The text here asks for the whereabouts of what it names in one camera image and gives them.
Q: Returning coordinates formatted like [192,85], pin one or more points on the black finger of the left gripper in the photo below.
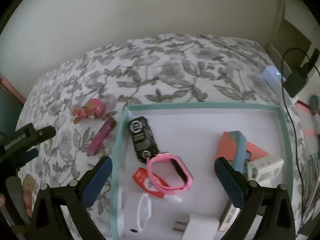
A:
[19,148]

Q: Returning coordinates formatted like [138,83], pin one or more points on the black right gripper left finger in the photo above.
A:
[48,221]

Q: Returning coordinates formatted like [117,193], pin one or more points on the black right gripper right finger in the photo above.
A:
[277,220]

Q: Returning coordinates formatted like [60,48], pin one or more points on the white plastic frame piece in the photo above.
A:
[269,167]

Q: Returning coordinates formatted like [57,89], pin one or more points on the gold rectangular lighter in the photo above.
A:
[228,216]

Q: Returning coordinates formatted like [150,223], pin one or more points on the large orange blue toy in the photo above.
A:
[235,148]

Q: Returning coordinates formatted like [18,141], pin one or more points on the red white tube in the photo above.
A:
[141,178]

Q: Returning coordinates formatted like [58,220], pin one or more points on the pink smartwatch black screen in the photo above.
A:
[168,173]

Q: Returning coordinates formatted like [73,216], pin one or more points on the person's left hand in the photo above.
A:
[21,194]

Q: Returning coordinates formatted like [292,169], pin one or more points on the small orange blue toy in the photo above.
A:
[252,172]

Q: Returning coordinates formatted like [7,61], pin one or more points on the pink edged board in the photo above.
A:
[9,88]

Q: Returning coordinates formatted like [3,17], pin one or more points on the floral grey white bedspread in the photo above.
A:
[168,68]

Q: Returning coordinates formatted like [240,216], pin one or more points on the purple rectangular bar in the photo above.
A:
[101,136]

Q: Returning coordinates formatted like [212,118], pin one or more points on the pink white crochet blanket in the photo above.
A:
[307,137]

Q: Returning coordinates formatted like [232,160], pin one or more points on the pink puppy figurine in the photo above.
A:
[93,109]

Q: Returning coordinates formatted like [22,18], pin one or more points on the teal shallow cardboard box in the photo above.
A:
[191,131]

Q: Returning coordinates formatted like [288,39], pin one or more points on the black power adapter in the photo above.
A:
[295,82]

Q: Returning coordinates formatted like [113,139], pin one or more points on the black toy car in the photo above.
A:
[143,140]

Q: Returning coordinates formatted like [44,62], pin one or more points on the white power strip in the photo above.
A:
[273,77]

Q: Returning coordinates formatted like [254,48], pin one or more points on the white wall plug charger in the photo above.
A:
[198,227]

